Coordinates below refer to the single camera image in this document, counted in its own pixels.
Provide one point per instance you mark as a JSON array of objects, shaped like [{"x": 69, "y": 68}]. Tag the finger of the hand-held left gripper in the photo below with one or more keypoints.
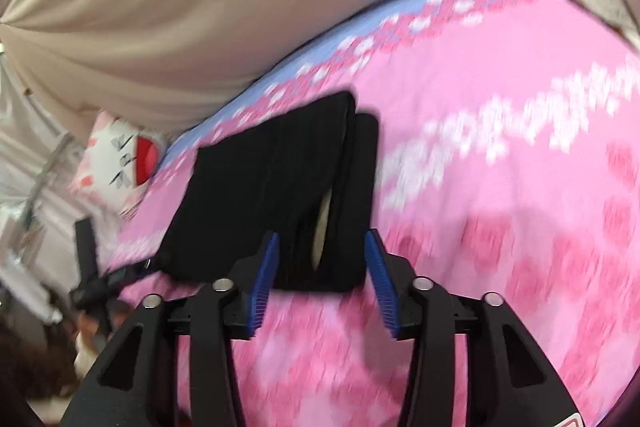
[
  {"x": 120, "y": 278},
  {"x": 86, "y": 247}
]

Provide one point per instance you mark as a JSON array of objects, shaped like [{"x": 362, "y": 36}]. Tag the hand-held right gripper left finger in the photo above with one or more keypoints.
[{"x": 262, "y": 277}]

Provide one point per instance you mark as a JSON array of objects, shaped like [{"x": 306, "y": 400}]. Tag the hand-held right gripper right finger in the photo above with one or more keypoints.
[{"x": 382, "y": 277}]

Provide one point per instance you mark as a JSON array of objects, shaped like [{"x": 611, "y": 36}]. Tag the black pants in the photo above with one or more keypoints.
[{"x": 260, "y": 167}]

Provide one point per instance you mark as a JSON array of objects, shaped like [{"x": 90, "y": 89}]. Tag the white cat face pillow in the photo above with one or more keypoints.
[{"x": 107, "y": 157}]

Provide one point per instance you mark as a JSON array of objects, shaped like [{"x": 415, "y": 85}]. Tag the white satin curtain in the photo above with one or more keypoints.
[{"x": 30, "y": 167}]

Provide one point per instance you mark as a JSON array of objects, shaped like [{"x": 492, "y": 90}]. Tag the pink rose print blanket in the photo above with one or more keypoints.
[{"x": 475, "y": 157}]

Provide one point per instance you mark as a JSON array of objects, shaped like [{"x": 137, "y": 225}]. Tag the beige cloth drape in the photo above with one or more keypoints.
[{"x": 200, "y": 7}]

